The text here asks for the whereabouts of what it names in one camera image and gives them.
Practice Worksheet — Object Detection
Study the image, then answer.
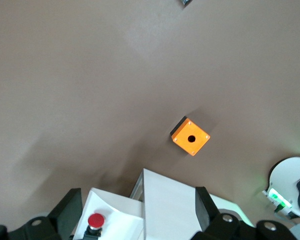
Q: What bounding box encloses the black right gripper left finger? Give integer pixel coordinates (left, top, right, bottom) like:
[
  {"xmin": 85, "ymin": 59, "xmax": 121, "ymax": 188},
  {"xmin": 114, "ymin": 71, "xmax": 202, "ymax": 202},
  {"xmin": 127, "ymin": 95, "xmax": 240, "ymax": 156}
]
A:
[{"xmin": 48, "ymin": 187, "xmax": 84, "ymax": 240}]

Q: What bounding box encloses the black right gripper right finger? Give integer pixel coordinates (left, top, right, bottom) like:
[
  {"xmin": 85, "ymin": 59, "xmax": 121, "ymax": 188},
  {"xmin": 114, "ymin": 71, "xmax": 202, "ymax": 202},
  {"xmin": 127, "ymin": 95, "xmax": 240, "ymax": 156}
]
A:
[{"xmin": 194, "ymin": 185, "xmax": 220, "ymax": 233}]

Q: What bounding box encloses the red push button switch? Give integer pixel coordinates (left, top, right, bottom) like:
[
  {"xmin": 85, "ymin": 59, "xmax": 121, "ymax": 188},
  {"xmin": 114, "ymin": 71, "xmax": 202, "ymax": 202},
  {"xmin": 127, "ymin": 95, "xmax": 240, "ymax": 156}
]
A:
[{"xmin": 83, "ymin": 212, "xmax": 106, "ymax": 237}]

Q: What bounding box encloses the white plastic drawer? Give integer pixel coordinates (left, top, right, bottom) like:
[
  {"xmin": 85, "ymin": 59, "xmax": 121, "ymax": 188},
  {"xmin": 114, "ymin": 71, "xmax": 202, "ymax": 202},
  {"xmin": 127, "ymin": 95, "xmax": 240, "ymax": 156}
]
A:
[{"xmin": 69, "ymin": 186, "xmax": 145, "ymax": 240}]

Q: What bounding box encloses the white drawer cabinet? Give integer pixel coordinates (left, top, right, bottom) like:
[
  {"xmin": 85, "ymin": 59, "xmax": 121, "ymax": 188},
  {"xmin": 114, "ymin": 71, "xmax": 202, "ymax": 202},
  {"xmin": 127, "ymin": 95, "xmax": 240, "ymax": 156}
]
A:
[{"xmin": 129, "ymin": 167, "xmax": 244, "ymax": 240}]

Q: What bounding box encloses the brown table cover mat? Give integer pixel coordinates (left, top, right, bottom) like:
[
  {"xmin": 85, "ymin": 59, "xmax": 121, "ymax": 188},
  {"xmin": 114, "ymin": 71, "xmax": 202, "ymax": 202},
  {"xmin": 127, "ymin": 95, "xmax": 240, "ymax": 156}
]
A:
[{"xmin": 0, "ymin": 0, "xmax": 300, "ymax": 226}]

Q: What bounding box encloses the orange button enclosure box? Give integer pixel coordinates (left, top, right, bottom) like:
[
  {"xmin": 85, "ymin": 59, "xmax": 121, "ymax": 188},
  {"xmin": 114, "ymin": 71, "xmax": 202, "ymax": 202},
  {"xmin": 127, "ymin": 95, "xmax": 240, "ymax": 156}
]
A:
[{"xmin": 170, "ymin": 115, "xmax": 211, "ymax": 158}]

